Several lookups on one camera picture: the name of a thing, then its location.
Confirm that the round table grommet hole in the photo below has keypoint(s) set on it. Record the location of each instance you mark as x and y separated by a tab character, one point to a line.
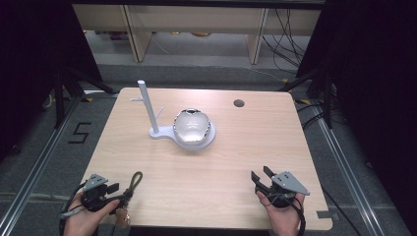
239	103

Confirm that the shiny metal bowl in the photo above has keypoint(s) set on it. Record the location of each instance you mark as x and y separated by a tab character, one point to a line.
191	126

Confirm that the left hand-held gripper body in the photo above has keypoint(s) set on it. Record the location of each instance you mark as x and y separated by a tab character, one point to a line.
95	198

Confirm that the white peg stand with dish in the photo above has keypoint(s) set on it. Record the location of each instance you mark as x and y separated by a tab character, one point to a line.
149	108

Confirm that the person's right hand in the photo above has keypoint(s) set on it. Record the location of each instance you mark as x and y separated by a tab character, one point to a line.
285	219

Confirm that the silver metal floor rail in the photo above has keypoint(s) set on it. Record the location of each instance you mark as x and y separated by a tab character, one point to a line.
347	170
36	170

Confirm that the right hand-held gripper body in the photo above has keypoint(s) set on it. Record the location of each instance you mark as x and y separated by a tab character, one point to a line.
288	183

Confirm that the light wooden furniture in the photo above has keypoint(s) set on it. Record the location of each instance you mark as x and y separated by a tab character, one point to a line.
196	18

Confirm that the grey tape piece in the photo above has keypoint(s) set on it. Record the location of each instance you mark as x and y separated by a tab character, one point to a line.
326	214

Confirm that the black curtain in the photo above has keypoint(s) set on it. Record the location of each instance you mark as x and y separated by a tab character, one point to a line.
370	98
36	65

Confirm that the black metal stand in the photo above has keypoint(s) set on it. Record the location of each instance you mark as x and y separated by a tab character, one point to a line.
327	98
59	98

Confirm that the person's left hand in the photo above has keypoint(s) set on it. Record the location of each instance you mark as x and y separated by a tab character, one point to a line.
82	223

